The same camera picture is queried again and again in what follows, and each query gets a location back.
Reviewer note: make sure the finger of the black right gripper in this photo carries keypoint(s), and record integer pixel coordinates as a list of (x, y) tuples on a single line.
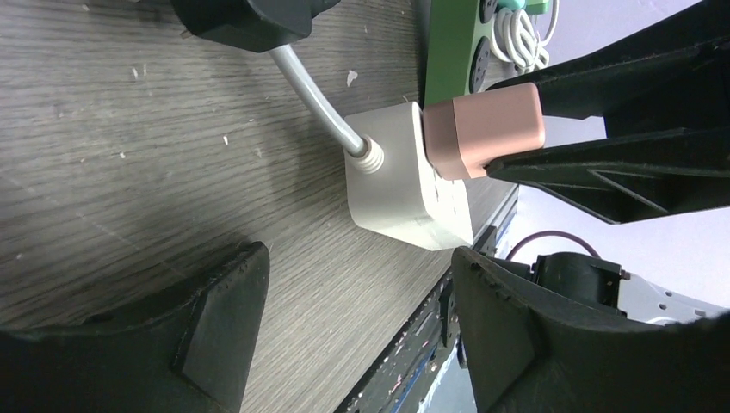
[(590, 85), (629, 179)]

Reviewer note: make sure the pink plug adapter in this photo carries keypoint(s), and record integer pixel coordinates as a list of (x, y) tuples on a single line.
[(464, 134)]

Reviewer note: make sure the dark green power strip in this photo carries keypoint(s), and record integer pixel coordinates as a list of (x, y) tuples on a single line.
[(458, 48)]

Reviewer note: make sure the teal plug adapter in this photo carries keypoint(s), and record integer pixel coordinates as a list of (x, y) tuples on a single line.
[(511, 4)]

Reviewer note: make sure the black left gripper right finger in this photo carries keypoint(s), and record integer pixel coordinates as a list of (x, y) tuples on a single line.
[(574, 333)]

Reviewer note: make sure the white power strip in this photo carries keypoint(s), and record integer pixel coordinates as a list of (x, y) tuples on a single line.
[(394, 191)]

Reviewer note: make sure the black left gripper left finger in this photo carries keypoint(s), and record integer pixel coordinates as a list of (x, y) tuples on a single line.
[(185, 348)]

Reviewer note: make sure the green plug adapter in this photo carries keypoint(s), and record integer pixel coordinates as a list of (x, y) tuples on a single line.
[(537, 7)]

